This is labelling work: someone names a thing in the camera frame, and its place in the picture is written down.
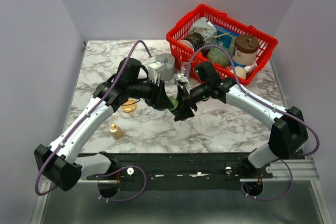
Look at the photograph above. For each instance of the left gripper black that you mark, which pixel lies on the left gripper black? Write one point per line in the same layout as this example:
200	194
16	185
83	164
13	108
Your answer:
159	99

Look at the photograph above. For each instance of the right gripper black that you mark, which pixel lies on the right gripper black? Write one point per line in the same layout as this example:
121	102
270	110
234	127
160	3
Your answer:
185	111

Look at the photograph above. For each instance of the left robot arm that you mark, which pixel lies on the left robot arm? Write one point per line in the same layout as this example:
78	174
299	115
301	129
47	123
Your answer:
60	162

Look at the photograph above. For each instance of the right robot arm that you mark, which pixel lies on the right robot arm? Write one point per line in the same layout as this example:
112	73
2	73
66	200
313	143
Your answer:
287	132

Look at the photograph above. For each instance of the orange round dish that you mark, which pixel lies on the orange round dish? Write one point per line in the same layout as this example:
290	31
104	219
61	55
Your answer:
129	106

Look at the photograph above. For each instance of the red bull can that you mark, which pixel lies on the red bull can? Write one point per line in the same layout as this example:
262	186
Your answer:
185	68

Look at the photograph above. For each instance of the grey toilet paper roll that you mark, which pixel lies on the grey toilet paper roll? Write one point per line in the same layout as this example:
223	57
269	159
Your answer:
167	70

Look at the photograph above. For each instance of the amber pill bottle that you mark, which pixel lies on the amber pill bottle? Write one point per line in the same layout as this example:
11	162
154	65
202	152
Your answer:
115	131

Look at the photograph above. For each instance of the green melon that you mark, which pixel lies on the green melon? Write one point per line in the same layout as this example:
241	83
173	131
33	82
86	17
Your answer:
219	56

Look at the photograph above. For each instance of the beige egg shaped ball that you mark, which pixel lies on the beige egg shaped ball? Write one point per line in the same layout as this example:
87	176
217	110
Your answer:
241	72

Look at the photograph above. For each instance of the white pump bottle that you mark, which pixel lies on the white pump bottle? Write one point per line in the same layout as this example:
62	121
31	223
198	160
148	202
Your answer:
250	68

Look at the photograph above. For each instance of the blue box in basket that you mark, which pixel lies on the blue box in basket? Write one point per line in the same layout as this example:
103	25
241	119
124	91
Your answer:
225	38

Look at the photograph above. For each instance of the grey printed pouch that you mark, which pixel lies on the grey printed pouch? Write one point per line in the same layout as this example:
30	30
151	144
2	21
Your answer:
206	29

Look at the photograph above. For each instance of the brown lid white tub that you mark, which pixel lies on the brown lid white tub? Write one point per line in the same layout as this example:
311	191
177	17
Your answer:
245	49

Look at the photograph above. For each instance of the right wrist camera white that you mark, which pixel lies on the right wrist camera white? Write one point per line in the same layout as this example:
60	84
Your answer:
181	80

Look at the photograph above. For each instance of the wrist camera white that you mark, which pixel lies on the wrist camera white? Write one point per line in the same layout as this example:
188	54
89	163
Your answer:
156	70
181	80

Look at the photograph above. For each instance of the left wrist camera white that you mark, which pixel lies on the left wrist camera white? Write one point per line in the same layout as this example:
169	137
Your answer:
156	70

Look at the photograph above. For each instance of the black table front frame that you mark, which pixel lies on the black table front frame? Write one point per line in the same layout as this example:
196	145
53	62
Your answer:
177	162

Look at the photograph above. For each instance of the aluminium rail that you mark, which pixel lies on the aluminium rail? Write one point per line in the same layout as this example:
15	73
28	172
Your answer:
293	169

